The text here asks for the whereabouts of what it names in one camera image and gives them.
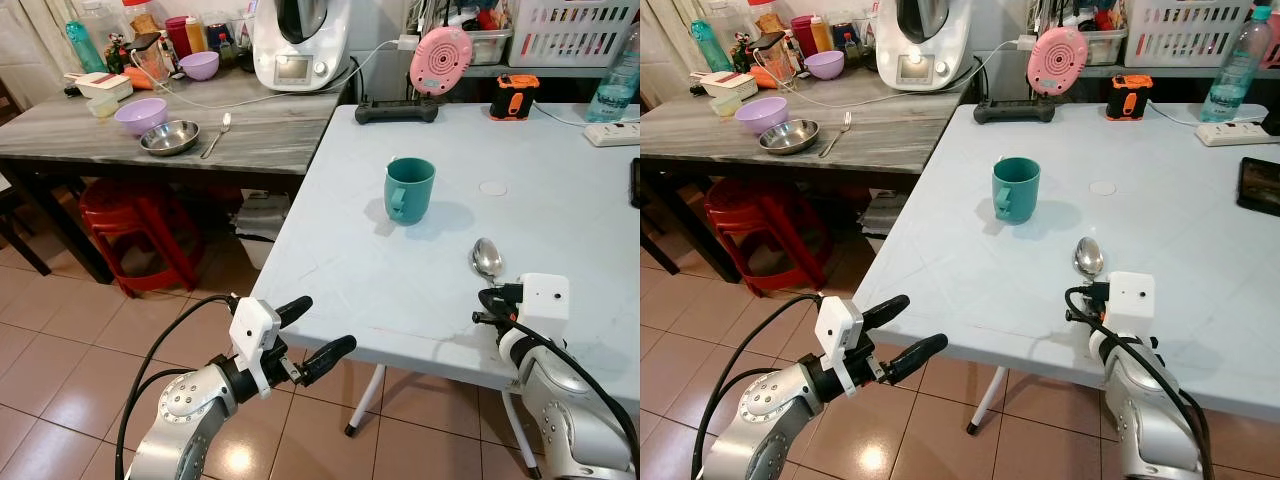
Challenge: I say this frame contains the large metal spoon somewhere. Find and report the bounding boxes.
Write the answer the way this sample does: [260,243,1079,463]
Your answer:
[470,237,506,288]
[1073,236,1106,285]

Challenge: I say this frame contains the white table leg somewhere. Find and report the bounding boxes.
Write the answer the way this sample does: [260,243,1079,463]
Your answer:
[965,364,1007,436]
[345,364,387,438]
[500,390,546,479]

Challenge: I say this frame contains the white bin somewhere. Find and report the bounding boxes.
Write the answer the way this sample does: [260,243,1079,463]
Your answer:
[235,190,292,271]
[860,190,913,241]

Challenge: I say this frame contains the teal plastic mug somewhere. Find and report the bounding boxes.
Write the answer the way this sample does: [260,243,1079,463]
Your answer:
[385,156,437,226]
[992,156,1042,226]

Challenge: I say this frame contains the red plastic stool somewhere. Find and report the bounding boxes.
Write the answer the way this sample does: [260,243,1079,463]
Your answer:
[703,180,831,298]
[80,180,206,298]

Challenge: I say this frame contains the stainless steel bowl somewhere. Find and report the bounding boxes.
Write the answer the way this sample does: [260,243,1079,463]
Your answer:
[139,120,201,157]
[758,119,822,156]

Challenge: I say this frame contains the white power strip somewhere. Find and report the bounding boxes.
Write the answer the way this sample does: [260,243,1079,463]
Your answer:
[584,120,641,148]
[1195,121,1280,148]

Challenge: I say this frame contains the black table leg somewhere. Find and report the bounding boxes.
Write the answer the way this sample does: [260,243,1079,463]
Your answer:
[0,160,113,286]
[640,165,738,286]

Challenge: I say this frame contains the orange and black device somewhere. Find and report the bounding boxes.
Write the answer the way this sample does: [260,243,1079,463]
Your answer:
[1106,73,1155,121]
[489,73,541,121]

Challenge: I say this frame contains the black tablet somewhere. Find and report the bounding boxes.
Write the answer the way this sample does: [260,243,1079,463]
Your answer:
[1237,157,1280,218]

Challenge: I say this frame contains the large purple plastic bowl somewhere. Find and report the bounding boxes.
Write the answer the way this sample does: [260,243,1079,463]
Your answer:
[735,96,790,136]
[114,97,169,137]

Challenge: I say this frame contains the pink round appliance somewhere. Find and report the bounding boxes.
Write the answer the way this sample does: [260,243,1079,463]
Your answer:
[1027,26,1091,97]
[409,26,474,97]

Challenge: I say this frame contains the clear plastic water bottle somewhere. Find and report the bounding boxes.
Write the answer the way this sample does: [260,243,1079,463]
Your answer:
[1200,5,1277,124]
[585,20,641,124]

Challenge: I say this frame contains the small purple plastic bowl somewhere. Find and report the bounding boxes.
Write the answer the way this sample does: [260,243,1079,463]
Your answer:
[804,50,846,81]
[179,51,220,82]

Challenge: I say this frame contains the white food processor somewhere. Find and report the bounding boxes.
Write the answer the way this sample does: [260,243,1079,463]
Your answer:
[876,0,977,93]
[252,0,353,94]

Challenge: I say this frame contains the white plastic basket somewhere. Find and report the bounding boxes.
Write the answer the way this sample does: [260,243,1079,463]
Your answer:
[507,0,641,68]
[1123,0,1267,68]

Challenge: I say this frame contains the glass jug with black lid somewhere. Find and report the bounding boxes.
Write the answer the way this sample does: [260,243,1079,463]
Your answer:
[127,33,173,83]
[750,32,796,83]

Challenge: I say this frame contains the white lidded food box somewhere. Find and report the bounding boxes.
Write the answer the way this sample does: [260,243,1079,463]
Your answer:
[65,72,134,101]
[700,72,759,100]

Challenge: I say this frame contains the red plastic canister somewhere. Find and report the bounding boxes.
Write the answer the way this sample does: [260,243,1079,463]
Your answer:
[165,15,193,59]
[790,14,818,58]

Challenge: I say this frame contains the teal drinking bottle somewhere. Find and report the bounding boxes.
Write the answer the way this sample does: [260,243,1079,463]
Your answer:
[65,18,107,74]
[688,18,720,73]

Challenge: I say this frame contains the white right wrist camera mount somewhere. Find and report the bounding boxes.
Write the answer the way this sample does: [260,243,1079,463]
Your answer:
[516,273,571,337]
[1103,271,1156,339]

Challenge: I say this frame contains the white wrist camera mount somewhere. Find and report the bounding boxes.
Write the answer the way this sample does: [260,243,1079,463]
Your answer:
[815,296,865,397]
[516,273,571,337]
[228,297,286,399]
[1103,271,1156,339]

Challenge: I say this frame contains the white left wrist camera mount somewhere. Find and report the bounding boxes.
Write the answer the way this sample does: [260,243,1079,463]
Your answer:
[815,296,865,397]
[228,297,286,399]

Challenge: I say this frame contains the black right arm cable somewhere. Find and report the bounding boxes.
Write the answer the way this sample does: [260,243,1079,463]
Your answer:
[476,288,641,463]
[1064,287,1216,471]

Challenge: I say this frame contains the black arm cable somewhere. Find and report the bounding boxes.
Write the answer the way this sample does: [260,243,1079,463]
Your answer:
[1064,287,1216,471]
[693,293,823,480]
[115,294,239,480]
[476,288,641,463]

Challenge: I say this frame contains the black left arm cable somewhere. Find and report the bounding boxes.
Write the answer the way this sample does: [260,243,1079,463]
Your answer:
[693,293,823,480]
[115,294,239,480]

